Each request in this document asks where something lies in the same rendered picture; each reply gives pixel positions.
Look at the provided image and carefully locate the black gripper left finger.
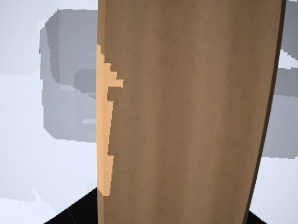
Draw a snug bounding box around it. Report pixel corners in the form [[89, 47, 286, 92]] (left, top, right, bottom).
[[44, 188, 98, 224]]

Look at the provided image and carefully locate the brown wooden board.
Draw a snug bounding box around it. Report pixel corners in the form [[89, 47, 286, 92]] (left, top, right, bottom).
[[97, 0, 286, 224]]

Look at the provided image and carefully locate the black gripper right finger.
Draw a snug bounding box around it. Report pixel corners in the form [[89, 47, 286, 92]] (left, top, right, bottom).
[[246, 210, 266, 224]]

